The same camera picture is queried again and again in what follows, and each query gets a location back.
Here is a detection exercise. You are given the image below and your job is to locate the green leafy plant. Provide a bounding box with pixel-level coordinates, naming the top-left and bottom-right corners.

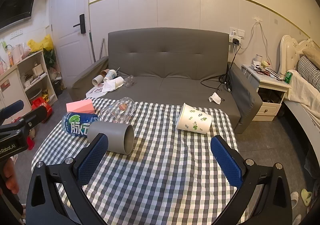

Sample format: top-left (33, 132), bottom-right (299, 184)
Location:
top-left (43, 48), bottom-right (57, 70)

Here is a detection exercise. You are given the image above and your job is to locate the white door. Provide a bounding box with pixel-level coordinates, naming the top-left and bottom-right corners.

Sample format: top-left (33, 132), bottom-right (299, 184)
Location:
top-left (50, 0), bottom-right (92, 88)

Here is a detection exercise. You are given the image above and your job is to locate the white lidded drink cup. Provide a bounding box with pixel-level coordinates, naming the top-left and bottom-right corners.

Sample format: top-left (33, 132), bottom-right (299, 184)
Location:
top-left (103, 69), bottom-right (118, 82)

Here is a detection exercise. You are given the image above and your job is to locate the person's left hand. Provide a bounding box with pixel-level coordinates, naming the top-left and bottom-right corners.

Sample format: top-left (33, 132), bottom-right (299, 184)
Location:
top-left (0, 157), bottom-right (20, 195)

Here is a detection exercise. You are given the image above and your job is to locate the pink box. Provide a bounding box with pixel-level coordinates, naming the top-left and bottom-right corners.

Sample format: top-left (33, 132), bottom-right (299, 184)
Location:
top-left (66, 98), bottom-right (96, 115)

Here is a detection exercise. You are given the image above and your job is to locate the red plastic bag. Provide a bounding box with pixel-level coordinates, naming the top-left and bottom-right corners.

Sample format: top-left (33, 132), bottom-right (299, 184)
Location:
top-left (31, 97), bottom-right (53, 123)

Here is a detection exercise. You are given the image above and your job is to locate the beige pillow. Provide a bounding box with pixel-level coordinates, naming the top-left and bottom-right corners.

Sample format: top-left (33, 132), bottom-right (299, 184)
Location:
top-left (302, 47), bottom-right (320, 62)

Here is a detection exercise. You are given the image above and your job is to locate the yellow plastic bag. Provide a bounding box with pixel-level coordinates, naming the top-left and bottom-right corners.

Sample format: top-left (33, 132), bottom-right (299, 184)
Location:
top-left (27, 34), bottom-right (54, 52)

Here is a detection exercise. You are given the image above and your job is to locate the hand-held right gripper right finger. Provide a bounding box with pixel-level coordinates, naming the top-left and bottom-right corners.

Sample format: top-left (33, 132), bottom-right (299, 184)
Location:
top-left (210, 135), bottom-right (293, 225)

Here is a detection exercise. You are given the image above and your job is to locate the white cable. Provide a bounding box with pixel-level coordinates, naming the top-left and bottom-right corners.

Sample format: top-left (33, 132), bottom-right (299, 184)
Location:
top-left (240, 18), bottom-right (273, 66)

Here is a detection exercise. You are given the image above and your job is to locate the green checkered tablecloth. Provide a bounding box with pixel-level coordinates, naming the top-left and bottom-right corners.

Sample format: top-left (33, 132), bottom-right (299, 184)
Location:
top-left (31, 97), bottom-right (250, 225)

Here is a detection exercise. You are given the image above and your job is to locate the white printed cloth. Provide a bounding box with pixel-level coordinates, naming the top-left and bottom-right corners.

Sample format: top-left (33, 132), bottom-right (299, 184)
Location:
top-left (86, 80), bottom-right (124, 98)

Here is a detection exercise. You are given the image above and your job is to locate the grey sofa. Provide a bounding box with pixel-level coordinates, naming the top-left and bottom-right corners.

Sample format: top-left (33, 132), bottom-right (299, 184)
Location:
top-left (69, 27), bottom-right (263, 134)

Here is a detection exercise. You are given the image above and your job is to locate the white wall outlet panel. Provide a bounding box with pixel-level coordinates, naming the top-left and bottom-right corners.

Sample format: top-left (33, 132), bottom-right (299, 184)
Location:
top-left (228, 27), bottom-right (246, 43)

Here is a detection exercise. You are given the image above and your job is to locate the grey cup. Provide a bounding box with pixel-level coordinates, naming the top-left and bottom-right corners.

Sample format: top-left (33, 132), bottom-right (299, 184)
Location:
top-left (87, 121), bottom-right (135, 155)

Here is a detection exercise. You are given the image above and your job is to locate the pink kettle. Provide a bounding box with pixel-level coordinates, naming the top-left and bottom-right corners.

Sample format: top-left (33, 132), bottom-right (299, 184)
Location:
top-left (11, 44), bottom-right (25, 64)

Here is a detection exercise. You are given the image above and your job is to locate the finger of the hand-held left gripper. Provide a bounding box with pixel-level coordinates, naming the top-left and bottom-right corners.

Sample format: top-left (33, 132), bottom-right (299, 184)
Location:
top-left (14, 106), bottom-right (48, 138)
top-left (0, 100), bottom-right (25, 125)

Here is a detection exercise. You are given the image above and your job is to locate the green slipper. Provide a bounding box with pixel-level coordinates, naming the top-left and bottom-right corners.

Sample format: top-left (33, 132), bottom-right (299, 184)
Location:
top-left (300, 188), bottom-right (313, 207)

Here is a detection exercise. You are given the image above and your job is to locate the black door lock handle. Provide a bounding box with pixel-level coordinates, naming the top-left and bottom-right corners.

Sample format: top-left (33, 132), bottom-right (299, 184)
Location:
top-left (73, 14), bottom-right (86, 34)

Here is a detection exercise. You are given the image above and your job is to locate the beige blanket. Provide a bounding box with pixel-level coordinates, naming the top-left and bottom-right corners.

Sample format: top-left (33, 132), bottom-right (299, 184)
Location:
top-left (282, 69), bottom-right (320, 122)

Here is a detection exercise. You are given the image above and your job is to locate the cream carved headboard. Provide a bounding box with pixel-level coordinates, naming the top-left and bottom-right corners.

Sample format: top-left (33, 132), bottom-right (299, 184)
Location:
top-left (278, 34), bottom-right (320, 76)

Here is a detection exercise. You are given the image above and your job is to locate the green mop stick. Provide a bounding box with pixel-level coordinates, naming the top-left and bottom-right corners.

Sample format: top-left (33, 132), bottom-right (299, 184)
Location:
top-left (88, 30), bottom-right (96, 63)

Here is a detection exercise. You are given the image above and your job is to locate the black cable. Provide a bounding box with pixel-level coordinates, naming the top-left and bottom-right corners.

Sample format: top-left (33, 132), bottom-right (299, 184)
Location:
top-left (200, 43), bottom-right (242, 92)

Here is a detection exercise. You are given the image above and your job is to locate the black range hood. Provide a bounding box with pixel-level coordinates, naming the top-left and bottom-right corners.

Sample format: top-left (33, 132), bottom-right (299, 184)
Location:
top-left (0, 0), bottom-right (42, 31)

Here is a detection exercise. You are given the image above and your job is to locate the beige open shelf unit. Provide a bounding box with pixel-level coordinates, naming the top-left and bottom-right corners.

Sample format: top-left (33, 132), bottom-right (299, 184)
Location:
top-left (16, 49), bottom-right (58, 108)

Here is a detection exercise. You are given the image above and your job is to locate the blue drink bottle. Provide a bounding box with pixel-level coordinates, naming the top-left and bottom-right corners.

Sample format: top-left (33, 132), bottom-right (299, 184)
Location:
top-left (61, 112), bottom-right (102, 138)

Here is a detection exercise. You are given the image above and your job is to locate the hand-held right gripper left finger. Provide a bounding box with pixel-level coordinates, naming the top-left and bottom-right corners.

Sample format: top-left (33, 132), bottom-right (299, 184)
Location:
top-left (26, 133), bottom-right (109, 225)

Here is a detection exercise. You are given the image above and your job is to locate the white nightstand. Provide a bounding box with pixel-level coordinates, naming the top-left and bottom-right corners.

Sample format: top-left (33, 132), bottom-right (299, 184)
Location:
top-left (241, 63), bottom-right (292, 122)

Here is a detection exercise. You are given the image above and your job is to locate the white leaf-print paper cup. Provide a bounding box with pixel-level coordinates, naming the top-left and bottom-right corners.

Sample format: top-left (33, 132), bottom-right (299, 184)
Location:
top-left (175, 102), bottom-right (213, 134)

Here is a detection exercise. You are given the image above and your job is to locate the white kitchen cabinet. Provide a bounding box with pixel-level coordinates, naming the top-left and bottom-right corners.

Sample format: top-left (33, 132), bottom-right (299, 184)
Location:
top-left (0, 67), bottom-right (33, 111)

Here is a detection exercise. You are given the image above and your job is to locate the clear glass cup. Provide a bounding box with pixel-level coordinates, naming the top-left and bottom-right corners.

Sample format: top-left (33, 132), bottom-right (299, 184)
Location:
top-left (99, 97), bottom-right (137, 124)

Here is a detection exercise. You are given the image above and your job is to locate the crumpled white tissue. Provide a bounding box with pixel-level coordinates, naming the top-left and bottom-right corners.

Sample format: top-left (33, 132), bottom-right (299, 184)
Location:
top-left (208, 92), bottom-right (223, 105)

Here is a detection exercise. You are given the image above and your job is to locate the checkered pillow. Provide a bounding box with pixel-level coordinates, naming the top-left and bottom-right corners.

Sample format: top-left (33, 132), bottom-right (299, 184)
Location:
top-left (296, 55), bottom-right (320, 87)

